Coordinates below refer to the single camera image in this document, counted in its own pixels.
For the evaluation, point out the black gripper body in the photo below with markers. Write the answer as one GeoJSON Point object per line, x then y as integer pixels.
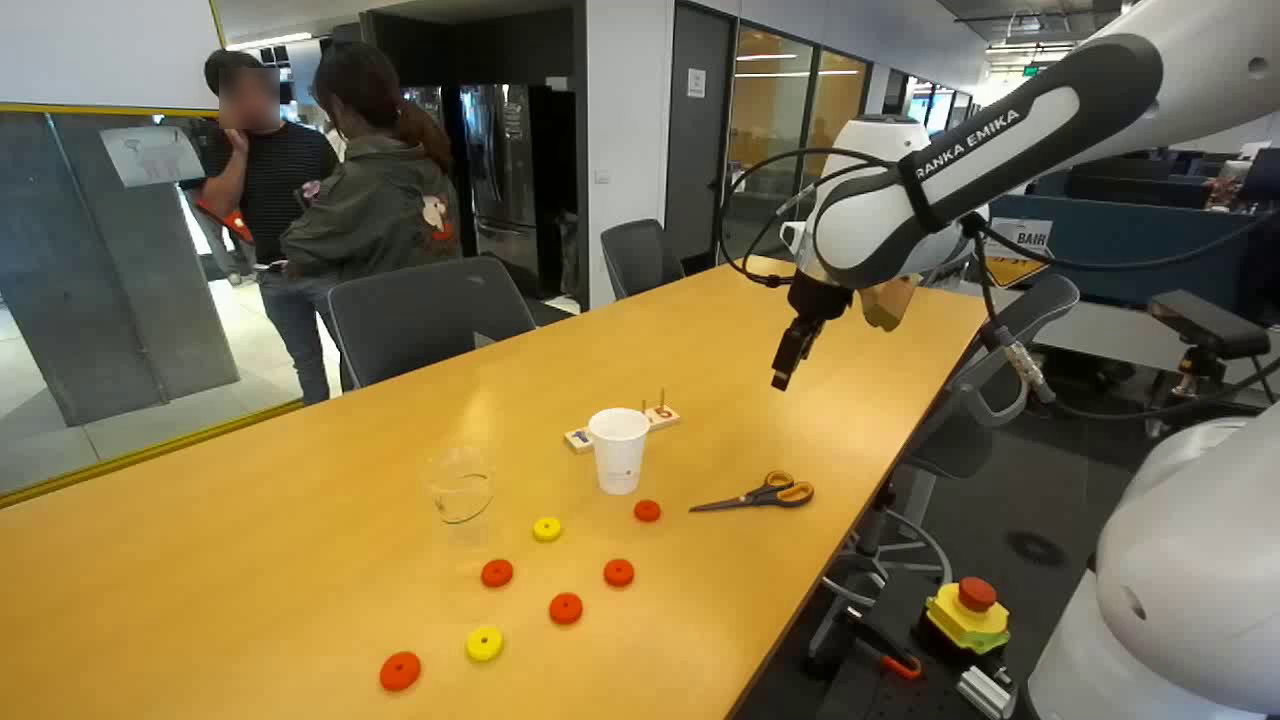
{"type": "Point", "coordinates": [813, 308]}

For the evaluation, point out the black armrest chair right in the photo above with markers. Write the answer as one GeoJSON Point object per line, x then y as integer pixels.
{"type": "Point", "coordinates": [997, 383]}

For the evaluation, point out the clear plastic cup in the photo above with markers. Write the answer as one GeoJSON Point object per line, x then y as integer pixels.
{"type": "Point", "coordinates": [461, 486]}

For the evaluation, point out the white number peg board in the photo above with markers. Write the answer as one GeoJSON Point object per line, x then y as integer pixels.
{"type": "Point", "coordinates": [616, 426]}

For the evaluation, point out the person in black shirt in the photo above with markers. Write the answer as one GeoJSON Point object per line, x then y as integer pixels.
{"type": "Point", "coordinates": [256, 184]}

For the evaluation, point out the wrist camera wooden mount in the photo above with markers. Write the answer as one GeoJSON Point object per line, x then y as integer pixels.
{"type": "Point", "coordinates": [890, 301]}

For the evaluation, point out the grey office chair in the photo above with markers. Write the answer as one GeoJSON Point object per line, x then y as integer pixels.
{"type": "Point", "coordinates": [401, 320]}

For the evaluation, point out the grey chair far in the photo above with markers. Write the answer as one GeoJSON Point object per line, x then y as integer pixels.
{"type": "Point", "coordinates": [637, 258]}

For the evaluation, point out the person in green hoodie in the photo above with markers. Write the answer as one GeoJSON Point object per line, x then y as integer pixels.
{"type": "Point", "coordinates": [388, 201]}

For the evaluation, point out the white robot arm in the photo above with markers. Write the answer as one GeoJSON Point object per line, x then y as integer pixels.
{"type": "Point", "coordinates": [1182, 607]}

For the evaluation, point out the yellow red emergency stop button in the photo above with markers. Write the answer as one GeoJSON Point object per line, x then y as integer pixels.
{"type": "Point", "coordinates": [968, 612]}

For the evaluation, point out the white paper cup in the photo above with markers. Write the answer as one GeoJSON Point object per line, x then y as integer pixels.
{"type": "Point", "coordinates": [616, 465]}

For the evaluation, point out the orange handled scissors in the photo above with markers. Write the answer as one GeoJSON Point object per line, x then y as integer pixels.
{"type": "Point", "coordinates": [771, 494]}

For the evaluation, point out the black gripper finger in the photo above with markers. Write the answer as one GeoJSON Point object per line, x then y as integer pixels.
{"type": "Point", "coordinates": [787, 357]}

